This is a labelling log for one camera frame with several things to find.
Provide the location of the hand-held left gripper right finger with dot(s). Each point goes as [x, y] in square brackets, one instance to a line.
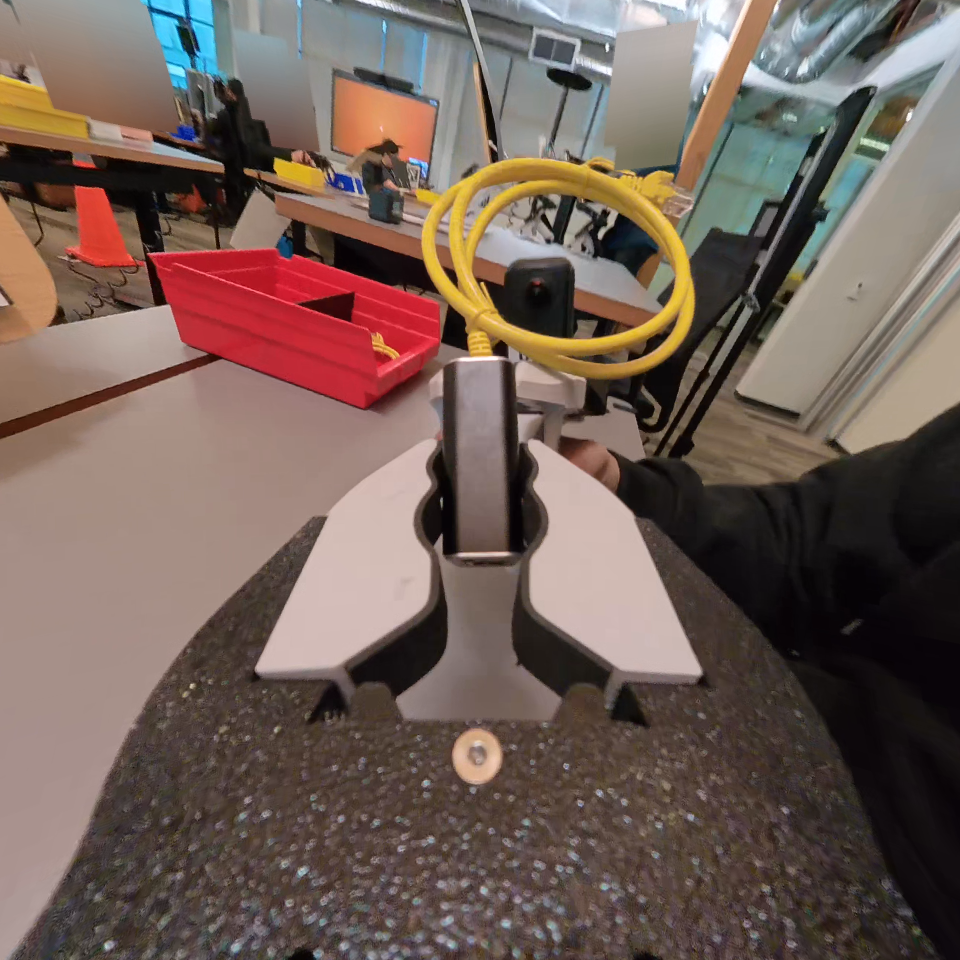
[600, 585]

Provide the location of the person's right hand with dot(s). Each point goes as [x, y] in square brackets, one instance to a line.
[596, 461]

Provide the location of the black floor lamp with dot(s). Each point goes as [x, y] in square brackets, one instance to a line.
[568, 77]

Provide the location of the instruction sheet on stand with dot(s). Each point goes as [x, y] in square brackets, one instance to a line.
[26, 277]

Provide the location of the orange traffic cone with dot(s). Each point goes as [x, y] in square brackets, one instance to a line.
[97, 225]

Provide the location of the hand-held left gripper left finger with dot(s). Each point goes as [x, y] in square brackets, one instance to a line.
[360, 585]

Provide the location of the red plastic bin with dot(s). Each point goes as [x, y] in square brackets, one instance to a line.
[247, 315]

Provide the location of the blue plastic bin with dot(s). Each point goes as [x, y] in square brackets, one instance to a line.
[349, 184]

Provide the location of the person's right forearm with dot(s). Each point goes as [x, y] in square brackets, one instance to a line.
[787, 540]

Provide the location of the wooden edged table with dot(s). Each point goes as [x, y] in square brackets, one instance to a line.
[600, 285]
[112, 146]

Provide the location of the wooden beam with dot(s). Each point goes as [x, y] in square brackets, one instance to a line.
[724, 90]

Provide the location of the dark blue box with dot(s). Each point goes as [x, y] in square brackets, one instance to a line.
[386, 206]

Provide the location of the monitor with orange screen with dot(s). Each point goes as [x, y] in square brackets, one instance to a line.
[382, 112]

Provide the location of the stack of yellow bins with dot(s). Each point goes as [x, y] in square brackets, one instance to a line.
[37, 112]

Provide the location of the black folding chair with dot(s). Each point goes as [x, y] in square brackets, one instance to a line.
[720, 300]

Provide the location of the yellow plastic bin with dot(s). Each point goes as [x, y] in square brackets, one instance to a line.
[296, 172]

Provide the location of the white air vent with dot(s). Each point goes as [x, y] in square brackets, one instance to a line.
[555, 46]

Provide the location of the black webcam bar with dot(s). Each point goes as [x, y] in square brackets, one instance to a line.
[382, 77]

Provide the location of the black stand frame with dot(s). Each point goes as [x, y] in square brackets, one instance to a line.
[840, 150]

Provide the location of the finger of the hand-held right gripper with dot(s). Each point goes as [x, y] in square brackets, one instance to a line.
[551, 390]
[435, 390]

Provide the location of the dark ethernet port adapter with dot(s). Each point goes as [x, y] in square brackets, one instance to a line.
[480, 465]

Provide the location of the silver air duct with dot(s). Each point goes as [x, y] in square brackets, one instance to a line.
[825, 37]

